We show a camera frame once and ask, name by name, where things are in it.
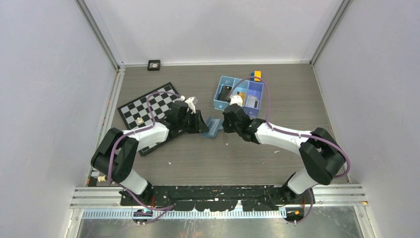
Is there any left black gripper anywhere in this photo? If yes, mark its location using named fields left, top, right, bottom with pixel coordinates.
left=177, top=110, right=208, bottom=134

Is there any light blue card holder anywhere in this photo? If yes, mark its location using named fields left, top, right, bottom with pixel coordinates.
left=201, top=117, right=223, bottom=138

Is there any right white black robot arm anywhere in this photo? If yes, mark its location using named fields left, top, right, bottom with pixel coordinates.
left=222, top=104, right=348, bottom=204

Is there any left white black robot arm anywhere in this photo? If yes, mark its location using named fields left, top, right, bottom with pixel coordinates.
left=91, top=101, right=209, bottom=205

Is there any silver card in tray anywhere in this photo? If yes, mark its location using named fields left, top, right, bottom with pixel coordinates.
left=245, top=95, right=260, bottom=108

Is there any black card in tray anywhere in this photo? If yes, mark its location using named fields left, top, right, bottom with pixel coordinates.
left=217, top=85, right=232, bottom=102

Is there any blue three-compartment organizer tray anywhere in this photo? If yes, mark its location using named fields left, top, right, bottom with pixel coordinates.
left=213, top=76, right=264, bottom=118

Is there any blue yellow toy block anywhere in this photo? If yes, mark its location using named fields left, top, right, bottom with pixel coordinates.
left=251, top=70, right=262, bottom=82

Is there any black white chessboard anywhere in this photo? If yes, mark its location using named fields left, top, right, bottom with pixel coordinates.
left=118, top=82, right=181, bottom=156

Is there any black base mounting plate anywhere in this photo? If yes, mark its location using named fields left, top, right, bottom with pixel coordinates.
left=120, top=185, right=315, bottom=212

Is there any small black square device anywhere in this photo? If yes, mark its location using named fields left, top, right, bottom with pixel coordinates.
left=147, top=59, right=161, bottom=71

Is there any cream chess piece on floor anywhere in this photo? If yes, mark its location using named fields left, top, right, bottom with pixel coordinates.
left=97, top=176, right=107, bottom=182

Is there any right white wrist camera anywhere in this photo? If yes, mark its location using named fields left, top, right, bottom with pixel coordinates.
left=229, top=95, right=244, bottom=107

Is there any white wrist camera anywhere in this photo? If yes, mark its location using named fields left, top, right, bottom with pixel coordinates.
left=179, top=95, right=198, bottom=114
left=229, top=95, right=244, bottom=107

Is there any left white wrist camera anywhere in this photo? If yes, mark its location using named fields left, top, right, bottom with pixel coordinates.
left=179, top=95, right=198, bottom=114

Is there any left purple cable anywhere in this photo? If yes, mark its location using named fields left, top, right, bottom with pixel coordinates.
left=106, top=92, right=184, bottom=224

